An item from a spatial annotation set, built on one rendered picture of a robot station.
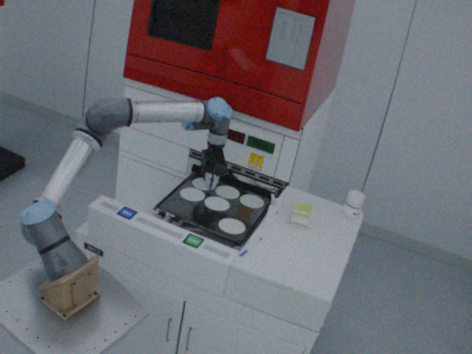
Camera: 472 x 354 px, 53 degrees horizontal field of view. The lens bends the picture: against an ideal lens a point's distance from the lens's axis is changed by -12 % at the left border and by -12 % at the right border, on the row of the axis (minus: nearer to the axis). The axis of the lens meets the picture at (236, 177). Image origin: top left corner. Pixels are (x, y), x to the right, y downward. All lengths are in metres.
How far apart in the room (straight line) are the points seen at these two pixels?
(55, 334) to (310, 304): 0.81
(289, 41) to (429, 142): 1.85
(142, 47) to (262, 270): 1.07
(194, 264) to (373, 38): 2.18
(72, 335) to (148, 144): 1.13
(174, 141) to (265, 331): 0.97
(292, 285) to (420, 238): 2.34
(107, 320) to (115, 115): 0.65
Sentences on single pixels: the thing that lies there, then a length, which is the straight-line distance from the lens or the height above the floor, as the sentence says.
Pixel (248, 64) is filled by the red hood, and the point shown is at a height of 1.43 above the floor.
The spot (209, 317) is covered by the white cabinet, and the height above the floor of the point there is 0.70.
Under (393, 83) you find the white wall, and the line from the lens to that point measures 3.51.
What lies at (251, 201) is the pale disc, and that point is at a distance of 2.16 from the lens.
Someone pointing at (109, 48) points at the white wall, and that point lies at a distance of 4.24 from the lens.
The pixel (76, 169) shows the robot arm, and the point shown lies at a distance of 1.75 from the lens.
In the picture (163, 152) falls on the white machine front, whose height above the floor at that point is 0.91.
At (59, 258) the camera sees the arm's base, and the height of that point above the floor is 1.01.
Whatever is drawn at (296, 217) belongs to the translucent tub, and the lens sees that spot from 1.93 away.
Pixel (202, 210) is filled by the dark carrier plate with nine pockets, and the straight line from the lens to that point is 2.04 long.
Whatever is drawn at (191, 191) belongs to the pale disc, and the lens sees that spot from 2.14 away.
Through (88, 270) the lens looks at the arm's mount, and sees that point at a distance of 1.60.
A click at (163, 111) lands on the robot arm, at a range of 1.75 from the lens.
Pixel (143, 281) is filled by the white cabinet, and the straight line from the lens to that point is 1.91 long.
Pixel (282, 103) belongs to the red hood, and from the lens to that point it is 2.03.
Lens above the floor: 2.00
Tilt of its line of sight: 28 degrees down
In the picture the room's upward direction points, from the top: 12 degrees clockwise
